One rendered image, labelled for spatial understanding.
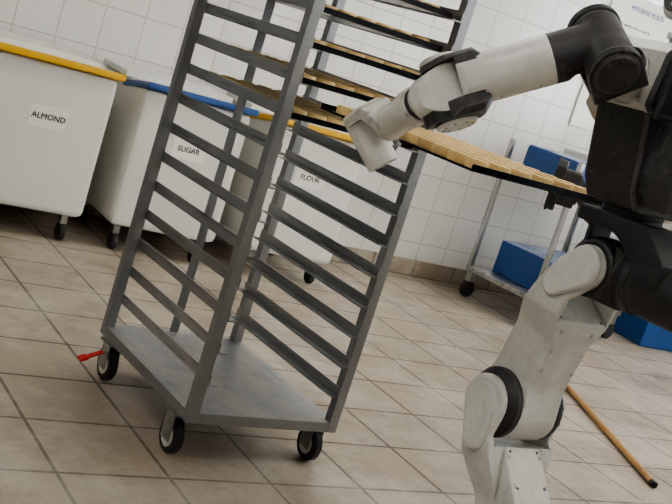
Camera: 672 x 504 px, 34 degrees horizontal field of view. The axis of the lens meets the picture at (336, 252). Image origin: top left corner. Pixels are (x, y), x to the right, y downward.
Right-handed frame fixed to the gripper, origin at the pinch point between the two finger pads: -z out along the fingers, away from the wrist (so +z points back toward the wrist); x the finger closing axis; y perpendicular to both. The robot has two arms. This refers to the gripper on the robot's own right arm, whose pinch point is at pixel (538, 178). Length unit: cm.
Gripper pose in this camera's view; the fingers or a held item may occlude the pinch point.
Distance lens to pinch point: 266.9
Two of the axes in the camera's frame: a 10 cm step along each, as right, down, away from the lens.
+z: 9.3, 3.3, -1.7
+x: 3.0, -9.4, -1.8
